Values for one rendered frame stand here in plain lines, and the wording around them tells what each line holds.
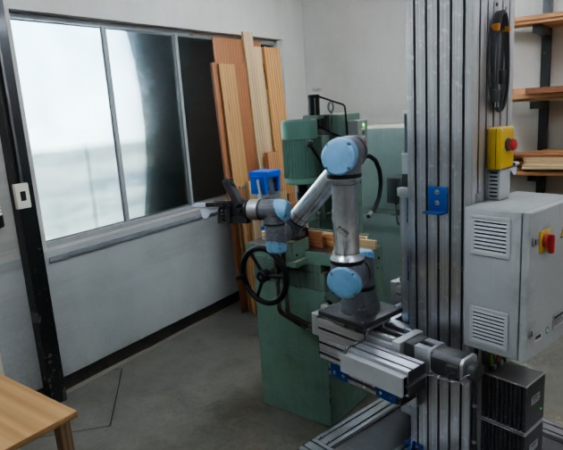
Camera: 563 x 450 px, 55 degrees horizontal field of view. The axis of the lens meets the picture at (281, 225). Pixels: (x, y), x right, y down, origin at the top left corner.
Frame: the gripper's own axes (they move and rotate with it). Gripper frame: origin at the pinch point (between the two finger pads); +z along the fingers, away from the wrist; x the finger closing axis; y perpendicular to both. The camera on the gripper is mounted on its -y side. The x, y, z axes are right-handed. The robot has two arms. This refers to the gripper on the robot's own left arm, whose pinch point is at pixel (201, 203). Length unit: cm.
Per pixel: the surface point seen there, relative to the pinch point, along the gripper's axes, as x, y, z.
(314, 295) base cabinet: 64, 47, -21
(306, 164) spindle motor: 69, -15, -16
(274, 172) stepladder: 157, -12, 40
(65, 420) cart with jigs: -34, 78, 38
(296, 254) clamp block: 56, 26, -15
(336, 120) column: 88, -37, -25
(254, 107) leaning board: 218, -65, 85
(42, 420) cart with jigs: -38, 77, 45
